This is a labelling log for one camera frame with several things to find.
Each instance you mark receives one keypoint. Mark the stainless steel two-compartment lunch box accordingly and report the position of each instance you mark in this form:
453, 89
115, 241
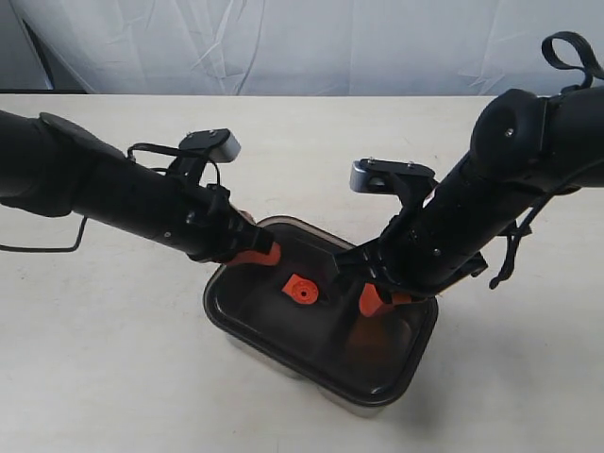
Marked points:
350, 370

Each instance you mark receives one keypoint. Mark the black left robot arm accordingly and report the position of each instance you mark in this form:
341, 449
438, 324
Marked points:
52, 167

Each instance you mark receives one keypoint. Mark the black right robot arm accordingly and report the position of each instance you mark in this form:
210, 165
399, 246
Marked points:
524, 151

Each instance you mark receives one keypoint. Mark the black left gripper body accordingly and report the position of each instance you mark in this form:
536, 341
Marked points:
197, 221

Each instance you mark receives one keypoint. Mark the smoked transparent lid orange seal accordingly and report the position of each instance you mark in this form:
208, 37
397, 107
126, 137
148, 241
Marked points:
301, 292

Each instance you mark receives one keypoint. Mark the yellow toy cheese wedge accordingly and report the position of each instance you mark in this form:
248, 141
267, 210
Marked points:
368, 330

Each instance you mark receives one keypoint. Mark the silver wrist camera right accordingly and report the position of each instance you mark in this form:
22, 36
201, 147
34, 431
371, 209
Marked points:
409, 182

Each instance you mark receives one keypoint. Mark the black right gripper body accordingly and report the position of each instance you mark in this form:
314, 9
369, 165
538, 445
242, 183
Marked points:
405, 257

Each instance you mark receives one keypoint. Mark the white wrinkled backdrop cloth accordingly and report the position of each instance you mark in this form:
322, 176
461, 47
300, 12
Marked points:
314, 48

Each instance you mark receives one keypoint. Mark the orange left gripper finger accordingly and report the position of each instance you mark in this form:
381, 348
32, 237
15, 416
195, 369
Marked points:
252, 244

